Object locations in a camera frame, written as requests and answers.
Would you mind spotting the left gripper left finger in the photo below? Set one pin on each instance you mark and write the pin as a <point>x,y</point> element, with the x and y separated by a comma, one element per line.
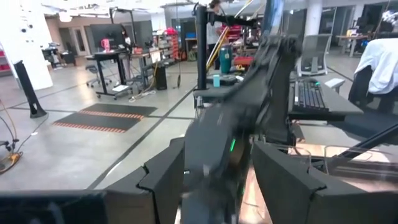
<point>161,186</point>

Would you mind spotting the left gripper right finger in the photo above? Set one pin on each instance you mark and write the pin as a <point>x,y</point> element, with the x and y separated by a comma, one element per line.
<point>289,193</point>

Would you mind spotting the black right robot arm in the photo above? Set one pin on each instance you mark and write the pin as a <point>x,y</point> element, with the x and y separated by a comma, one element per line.
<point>276,93</point>

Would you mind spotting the clear plastic bin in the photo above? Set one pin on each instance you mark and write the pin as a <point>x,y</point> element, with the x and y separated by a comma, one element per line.
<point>300,152</point>
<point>348,152</point>

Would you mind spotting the black orange-striped floor mat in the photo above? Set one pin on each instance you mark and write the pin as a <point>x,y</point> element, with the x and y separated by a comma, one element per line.
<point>102,119</point>

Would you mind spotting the white power strip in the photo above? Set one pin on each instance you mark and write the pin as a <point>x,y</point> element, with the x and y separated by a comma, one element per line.
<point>140,96</point>

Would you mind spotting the teal box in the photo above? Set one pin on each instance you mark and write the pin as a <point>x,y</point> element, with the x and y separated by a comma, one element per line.
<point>216,81</point>

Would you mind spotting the black desk leg bar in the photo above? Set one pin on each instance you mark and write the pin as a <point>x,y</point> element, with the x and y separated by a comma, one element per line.
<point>373,141</point>

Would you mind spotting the black backlit keyboard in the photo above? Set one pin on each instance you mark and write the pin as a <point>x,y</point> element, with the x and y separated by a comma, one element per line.
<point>311,96</point>

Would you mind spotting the grey keyboard desk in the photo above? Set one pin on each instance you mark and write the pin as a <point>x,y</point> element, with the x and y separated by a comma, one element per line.
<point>342,105</point>

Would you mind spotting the teal bottle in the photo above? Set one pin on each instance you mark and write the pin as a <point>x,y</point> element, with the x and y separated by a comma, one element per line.
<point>226,59</point>

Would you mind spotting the red box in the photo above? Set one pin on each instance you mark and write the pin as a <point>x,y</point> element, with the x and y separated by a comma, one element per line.
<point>244,61</point>

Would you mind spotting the black office chair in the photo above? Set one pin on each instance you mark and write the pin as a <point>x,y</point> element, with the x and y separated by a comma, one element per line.
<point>360,90</point>

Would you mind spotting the small office chair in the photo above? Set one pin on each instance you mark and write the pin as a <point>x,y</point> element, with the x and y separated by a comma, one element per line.
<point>93,69</point>

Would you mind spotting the red storage shelving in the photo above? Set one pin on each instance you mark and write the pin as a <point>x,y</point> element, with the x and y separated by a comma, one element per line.
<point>171,43</point>

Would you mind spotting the black standing desk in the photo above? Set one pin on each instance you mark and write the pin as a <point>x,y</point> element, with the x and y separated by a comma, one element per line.
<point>107,56</point>

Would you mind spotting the person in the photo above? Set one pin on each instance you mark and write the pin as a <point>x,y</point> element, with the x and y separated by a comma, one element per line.
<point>214,32</point>

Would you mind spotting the grey office chair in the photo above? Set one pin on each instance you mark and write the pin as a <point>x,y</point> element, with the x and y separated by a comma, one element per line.
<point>314,49</point>

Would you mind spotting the pink jug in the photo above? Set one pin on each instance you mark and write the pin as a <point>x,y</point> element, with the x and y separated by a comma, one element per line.
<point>105,45</point>

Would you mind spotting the white cloth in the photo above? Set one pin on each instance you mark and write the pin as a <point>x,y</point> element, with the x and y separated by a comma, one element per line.
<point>379,68</point>

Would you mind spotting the black computer monitor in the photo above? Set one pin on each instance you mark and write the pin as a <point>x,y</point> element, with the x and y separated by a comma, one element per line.
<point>107,35</point>

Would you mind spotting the wooden table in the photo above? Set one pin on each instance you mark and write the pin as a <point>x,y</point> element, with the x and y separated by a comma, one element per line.
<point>351,39</point>

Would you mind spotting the black floor post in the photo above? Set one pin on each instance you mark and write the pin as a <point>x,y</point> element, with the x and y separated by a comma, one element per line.
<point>28,90</point>

